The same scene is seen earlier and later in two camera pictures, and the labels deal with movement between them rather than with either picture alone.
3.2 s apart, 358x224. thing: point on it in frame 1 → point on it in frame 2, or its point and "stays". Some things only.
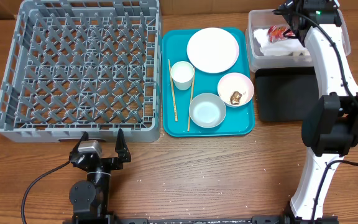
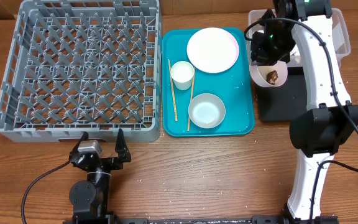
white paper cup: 182,73 stays
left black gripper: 122,150 stays
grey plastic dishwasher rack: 78,66 stays
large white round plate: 212,50 stays
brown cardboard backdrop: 15,9 stays
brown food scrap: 235,98 → 271,76
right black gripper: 291,15 → 266,50
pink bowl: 235,89 → 270,75
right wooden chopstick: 191,99 stays
